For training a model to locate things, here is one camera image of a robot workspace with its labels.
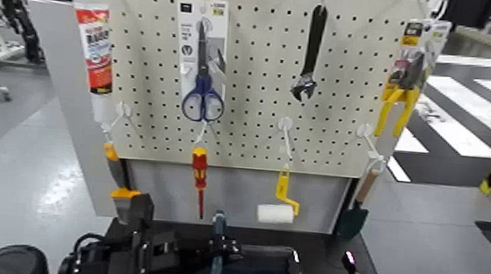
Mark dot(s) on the red yellow screwdriver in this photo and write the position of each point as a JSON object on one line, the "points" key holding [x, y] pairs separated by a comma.
{"points": [[199, 169]]}

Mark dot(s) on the white sealant tube red label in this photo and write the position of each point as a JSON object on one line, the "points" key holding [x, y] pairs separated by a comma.
{"points": [[96, 47]]}

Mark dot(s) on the black machine part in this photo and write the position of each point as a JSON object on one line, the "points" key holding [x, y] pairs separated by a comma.
{"points": [[471, 10]]}

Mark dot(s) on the orange grey putty scraper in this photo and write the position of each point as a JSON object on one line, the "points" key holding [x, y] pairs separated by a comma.
{"points": [[115, 167]]}

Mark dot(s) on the cream metal pegboard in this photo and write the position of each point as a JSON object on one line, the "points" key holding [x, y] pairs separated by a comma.
{"points": [[255, 68]]}

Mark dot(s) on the black adjustable wrench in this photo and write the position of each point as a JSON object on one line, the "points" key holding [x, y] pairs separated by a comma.
{"points": [[314, 42]]}

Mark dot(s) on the yellow mini paint roller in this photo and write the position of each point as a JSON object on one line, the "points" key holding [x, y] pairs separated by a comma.
{"points": [[272, 213]]}

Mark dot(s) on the grey side panel board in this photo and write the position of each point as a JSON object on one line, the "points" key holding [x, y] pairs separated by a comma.
{"points": [[64, 97]]}

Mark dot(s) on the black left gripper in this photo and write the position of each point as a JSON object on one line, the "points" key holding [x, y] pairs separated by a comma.
{"points": [[130, 256]]}

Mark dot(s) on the white pegboard hook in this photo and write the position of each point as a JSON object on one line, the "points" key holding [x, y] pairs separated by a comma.
{"points": [[122, 109], [201, 134], [365, 130], [285, 123]]}

